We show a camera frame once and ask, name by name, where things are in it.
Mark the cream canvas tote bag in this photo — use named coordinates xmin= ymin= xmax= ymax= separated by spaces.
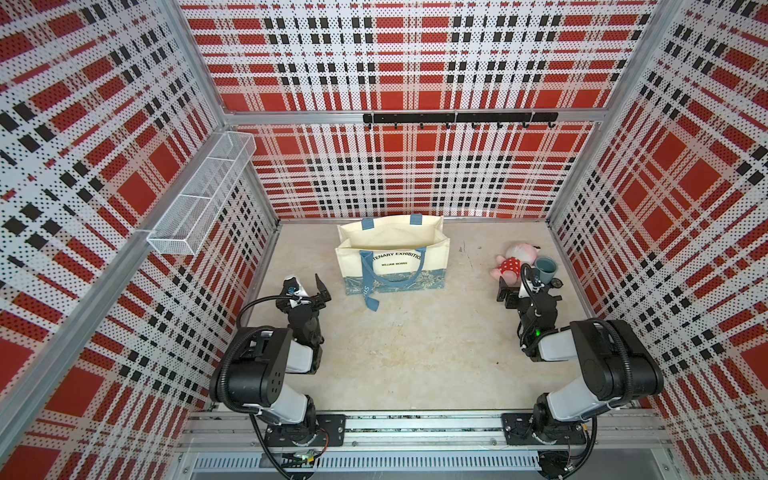
xmin=335 ymin=214 xmax=450 ymax=311

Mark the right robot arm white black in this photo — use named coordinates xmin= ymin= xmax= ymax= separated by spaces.
xmin=495 ymin=263 xmax=664 ymax=445

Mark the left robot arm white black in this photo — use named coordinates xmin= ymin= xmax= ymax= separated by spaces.
xmin=210 ymin=276 xmax=332 ymax=445

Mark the teal ceramic cup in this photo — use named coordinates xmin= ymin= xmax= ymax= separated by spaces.
xmin=535 ymin=256 xmax=558 ymax=285

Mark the pink plush toy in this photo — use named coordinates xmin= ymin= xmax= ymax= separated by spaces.
xmin=490 ymin=243 xmax=540 ymax=286

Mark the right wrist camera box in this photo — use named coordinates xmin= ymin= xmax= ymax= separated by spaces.
xmin=519 ymin=272 xmax=541 ymax=298

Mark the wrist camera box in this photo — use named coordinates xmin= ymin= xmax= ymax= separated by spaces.
xmin=281 ymin=276 xmax=308 ymax=297
xmin=519 ymin=272 xmax=541 ymax=298

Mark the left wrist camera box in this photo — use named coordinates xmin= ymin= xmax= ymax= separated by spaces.
xmin=281 ymin=276 xmax=308 ymax=297

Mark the white wire mesh basket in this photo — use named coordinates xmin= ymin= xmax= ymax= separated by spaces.
xmin=148 ymin=131 xmax=256 ymax=256

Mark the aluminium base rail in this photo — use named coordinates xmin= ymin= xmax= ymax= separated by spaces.
xmin=169 ymin=409 xmax=687 ymax=479

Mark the black wall hook rail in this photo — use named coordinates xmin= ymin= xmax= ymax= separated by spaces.
xmin=362 ymin=111 xmax=559 ymax=126

